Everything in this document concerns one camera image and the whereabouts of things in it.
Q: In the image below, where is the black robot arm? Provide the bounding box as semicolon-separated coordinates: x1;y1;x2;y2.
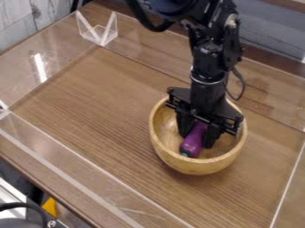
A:
126;0;245;148

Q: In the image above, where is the purple toy eggplant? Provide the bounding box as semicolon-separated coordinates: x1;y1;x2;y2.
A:
179;122;208;159

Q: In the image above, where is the light wooden bowl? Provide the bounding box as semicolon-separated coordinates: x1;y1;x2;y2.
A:
149;97;248;175

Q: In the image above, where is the clear acrylic corner bracket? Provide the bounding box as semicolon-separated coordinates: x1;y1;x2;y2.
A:
75;12;118;47

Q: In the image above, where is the black cable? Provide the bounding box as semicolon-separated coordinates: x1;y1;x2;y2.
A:
0;202;50;228

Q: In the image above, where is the clear acrylic tray wall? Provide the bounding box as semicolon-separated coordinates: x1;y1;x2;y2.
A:
0;102;196;228

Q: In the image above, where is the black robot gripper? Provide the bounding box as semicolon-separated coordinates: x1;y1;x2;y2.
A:
166;74;245;149

